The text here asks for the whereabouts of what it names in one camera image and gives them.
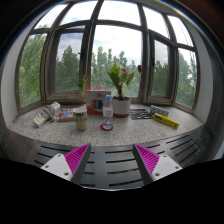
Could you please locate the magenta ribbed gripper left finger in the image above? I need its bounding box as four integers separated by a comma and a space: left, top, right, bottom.
42, 143, 91, 185

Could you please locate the red box with coloured rings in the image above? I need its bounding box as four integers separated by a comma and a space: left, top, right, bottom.
86, 90, 111, 114

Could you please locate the black slatted radiator cover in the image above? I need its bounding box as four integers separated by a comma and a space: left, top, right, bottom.
0, 125, 215, 190

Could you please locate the white pot with flowering plant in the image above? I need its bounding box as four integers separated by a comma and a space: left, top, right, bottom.
108, 64, 142, 118

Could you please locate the red round coaster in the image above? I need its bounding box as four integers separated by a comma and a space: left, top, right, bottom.
100, 124, 113, 131

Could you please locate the cream mug with dark rim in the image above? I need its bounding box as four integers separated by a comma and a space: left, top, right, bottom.
73, 107, 87, 131

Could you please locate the light blue small box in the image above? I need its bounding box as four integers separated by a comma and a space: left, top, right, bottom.
150, 105, 169, 117

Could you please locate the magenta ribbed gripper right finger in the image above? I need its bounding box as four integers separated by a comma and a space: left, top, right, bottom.
133, 144, 182, 185

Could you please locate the yellow long box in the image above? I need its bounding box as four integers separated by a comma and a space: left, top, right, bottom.
153, 113, 179, 129

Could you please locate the small green plant sprig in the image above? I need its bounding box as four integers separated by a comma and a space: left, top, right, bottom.
78, 75, 88, 98

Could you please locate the white rolled packaging bundle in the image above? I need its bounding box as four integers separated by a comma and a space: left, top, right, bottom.
34, 102, 61, 127

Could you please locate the clear plastic water bottle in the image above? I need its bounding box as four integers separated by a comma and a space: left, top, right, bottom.
103, 95, 113, 126

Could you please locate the bay window frame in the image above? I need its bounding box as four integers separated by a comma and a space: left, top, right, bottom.
15, 0, 200, 113

